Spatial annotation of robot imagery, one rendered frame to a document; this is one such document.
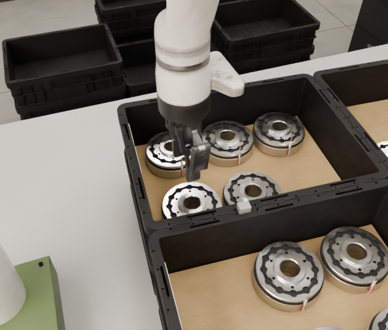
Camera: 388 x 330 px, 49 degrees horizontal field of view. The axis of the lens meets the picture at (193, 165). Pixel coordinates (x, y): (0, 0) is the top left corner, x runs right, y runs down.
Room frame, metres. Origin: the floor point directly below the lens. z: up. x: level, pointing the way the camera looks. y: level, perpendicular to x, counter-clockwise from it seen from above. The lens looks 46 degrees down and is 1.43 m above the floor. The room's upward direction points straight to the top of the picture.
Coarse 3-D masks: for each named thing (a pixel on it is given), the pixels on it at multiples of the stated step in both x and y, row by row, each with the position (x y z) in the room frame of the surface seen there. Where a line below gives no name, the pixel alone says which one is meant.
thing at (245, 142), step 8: (224, 120) 0.67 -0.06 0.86; (208, 128) 0.65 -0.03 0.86; (216, 128) 0.65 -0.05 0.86; (240, 128) 0.65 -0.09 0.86; (208, 136) 0.63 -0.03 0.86; (240, 136) 0.63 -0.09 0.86; (248, 136) 0.63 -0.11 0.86; (216, 144) 0.60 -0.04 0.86; (240, 144) 0.60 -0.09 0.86; (248, 144) 0.60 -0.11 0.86; (216, 152) 0.58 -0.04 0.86; (224, 152) 0.58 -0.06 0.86; (232, 152) 0.58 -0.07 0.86
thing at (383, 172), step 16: (272, 80) 0.72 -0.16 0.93; (288, 80) 0.72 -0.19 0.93; (320, 96) 0.67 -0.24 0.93; (336, 112) 0.62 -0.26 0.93; (128, 128) 0.57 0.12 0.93; (352, 128) 0.57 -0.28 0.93; (128, 144) 0.53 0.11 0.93; (128, 160) 0.50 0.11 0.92; (368, 176) 0.46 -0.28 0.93; (384, 176) 0.46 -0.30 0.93; (144, 192) 0.42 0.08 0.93; (288, 192) 0.42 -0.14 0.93; (304, 192) 0.42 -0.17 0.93; (320, 192) 0.42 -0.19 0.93; (144, 208) 0.39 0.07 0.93; (224, 208) 0.39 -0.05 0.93; (144, 224) 0.37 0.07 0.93; (160, 224) 0.36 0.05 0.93; (176, 224) 0.36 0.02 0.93
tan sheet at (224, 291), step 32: (256, 256) 0.37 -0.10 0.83; (192, 288) 0.32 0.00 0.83; (224, 288) 0.32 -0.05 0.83; (384, 288) 0.32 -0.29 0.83; (192, 320) 0.27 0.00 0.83; (224, 320) 0.27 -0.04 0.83; (256, 320) 0.27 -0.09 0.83; (288, 320) 0.27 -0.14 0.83; (320, 320) 0.27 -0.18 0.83; (352, 320) 0.27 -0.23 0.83
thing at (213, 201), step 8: (184, 184) 0.50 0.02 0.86; (192, 184) 0.50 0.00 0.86; (200, 184) 0.50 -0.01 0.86; (168, 192) 0.48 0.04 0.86; (176, 192) 0.48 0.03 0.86; (184, 192) 0.48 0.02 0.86; (200, 192) 0.48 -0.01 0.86; (208, 192) 0.48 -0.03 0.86; (216, 192) 0.48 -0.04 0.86; (168, 200) 0.46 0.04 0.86; (176, 200) 0.46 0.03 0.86; (208, 200) 0.46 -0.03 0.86; (216, 200) 0.47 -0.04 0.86; (168, 208) 0.45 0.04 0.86; (176, 208) 0.45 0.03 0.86; (208, 208) 0.45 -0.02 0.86; (168, 216) 0.43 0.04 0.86; (176, 216) 0.43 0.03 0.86
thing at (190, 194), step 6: (186, 192) 0.48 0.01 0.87; (192, 192) 0.48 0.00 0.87; (180, 198) 0.46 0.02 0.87; (186, 198) 0.47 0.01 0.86; (198, 198) 0.46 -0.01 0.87; (204, 198) 0.46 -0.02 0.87; (180, 204) 0.45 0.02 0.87; (204, 204) 0.45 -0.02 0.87; (180, 210) 0.44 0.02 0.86; (186, 210) 0.44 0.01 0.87; (192, 210) 0.44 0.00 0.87; (198, 210) 0.44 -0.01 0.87
